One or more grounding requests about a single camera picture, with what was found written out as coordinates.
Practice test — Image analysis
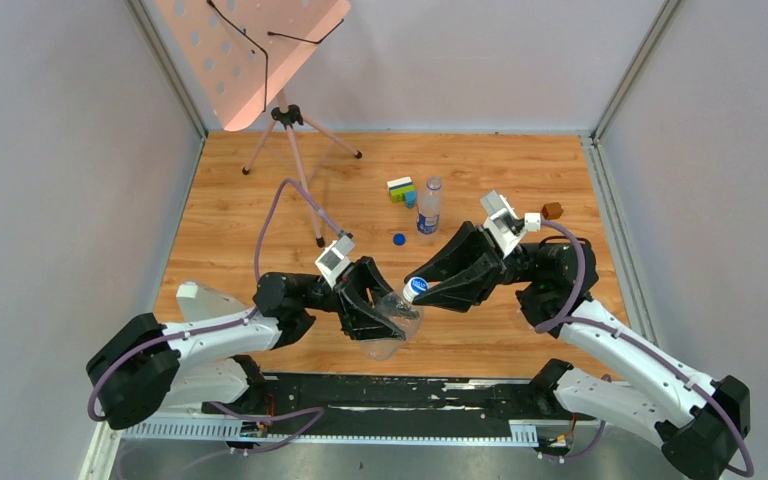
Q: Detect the coloured toy brick stack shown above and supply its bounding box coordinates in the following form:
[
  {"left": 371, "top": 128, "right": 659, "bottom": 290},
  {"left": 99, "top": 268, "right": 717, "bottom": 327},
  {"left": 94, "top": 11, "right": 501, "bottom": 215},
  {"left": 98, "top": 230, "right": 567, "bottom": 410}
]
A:
[{"left": 386, "top": 176, "right": 417, "bottom": 209}]

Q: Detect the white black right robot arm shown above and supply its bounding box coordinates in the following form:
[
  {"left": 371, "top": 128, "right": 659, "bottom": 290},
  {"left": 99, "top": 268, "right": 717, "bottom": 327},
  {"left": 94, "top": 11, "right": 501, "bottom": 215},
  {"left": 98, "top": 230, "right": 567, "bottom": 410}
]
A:
[{"left": 406, "top": 220, "right": 755, "bottom": 479}]

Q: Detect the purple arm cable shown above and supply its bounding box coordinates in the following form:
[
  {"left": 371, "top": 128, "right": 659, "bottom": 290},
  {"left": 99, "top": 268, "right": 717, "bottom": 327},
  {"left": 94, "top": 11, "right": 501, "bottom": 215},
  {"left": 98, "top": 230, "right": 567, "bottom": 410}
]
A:
[
  {"left": 87, "top": 178, "right": 346, "bottom": 423},
  {"left": 532, "top": 219, "right": 755, "bottom": 478}
]

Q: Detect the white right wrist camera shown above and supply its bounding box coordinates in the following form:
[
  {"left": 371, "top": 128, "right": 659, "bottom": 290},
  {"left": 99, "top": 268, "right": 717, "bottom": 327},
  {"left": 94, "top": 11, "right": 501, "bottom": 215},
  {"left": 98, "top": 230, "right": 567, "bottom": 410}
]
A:
[{"left": 481, "top": 190, "right": 542, "bottom": 258}]

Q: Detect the pink music stand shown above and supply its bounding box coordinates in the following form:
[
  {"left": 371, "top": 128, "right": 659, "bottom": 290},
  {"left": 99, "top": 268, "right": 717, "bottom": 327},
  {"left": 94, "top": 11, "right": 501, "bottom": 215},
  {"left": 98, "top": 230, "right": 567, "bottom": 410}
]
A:
[{"left": 152, "top": 0, "right": 364, "bottom": 250}]

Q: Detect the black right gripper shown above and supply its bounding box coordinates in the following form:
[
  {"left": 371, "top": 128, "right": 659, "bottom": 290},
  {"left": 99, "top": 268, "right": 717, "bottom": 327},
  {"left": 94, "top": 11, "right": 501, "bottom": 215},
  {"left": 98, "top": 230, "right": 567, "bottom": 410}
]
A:
[{"left": 403, "top": 224, "right": 540, "bottom": 313}]

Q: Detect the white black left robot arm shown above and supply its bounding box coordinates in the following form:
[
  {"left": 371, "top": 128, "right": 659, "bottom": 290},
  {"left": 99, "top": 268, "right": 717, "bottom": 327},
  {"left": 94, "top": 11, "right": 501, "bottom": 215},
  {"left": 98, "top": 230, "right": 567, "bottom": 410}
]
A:
[{"left": 86, "top": 257, "right": 421, "bottom": 430}]

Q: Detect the clear Pepsi bottle blue label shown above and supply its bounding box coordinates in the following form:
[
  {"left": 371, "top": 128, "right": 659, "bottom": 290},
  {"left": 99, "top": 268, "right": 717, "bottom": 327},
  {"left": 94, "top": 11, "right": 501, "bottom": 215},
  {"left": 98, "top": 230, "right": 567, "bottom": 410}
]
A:
[{"left": 417, "top": 176, "right": 443, "bottom": 236}]

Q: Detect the brown small block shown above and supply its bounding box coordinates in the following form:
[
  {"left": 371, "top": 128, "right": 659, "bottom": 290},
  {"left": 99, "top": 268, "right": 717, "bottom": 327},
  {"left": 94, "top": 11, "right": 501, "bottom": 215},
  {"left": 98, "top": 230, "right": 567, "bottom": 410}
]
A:
[{"left": 541, "top": 202, "right": 564, "bottom": 220}]

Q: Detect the white carton with cap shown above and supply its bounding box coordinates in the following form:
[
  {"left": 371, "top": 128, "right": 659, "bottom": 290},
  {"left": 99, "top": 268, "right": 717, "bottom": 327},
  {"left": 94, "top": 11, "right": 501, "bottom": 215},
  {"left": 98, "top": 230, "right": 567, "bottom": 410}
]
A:
[{"left": 176, "top": 281, "right": 246, "bottom": 322}]

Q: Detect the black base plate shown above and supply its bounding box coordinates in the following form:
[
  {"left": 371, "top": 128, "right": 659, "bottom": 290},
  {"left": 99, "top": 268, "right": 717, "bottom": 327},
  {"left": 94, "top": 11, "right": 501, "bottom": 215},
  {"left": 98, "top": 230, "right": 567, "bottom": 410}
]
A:
[{"left": 227, "top": 372, "right": 573, "bottom": 438}]

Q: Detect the white bottle cap blue inside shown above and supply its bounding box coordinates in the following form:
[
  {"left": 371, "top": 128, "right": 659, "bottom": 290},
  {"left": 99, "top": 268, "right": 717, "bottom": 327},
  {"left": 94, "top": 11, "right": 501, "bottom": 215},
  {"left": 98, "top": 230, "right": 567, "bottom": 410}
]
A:
[{"left": 402, "top": 276, "right": 429, "bottom": 304}]

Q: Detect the white slotted cable duct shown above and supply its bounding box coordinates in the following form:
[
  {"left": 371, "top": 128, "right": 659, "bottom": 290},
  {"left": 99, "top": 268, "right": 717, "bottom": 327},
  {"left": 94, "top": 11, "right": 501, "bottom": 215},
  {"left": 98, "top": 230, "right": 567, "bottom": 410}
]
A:
[{"left": 122, "top": 417, "right": 539, "bottom": 448}]

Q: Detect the clear bottle white cap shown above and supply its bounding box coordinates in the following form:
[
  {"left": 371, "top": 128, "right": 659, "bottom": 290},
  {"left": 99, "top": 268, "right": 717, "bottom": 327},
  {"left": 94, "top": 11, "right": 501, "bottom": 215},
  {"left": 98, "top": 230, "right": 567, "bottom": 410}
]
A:
[{"left": 360, "top": 292, "right": 424, "bottom": 361}]

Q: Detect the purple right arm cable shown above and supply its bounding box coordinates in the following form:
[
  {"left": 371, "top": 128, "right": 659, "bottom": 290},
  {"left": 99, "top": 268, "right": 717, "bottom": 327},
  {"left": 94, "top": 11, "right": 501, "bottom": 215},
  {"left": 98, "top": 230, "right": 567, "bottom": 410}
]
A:
[{"left": 532, "top": 219, "right": 755, "bottom": 478}]

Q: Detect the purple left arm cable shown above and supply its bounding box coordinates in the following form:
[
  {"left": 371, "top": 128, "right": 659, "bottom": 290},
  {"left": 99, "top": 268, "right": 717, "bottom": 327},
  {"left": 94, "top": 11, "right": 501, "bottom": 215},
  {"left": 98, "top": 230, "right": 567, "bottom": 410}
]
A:
[{"left": 87, "top": 178, "right": 346, "bottom": 423}]

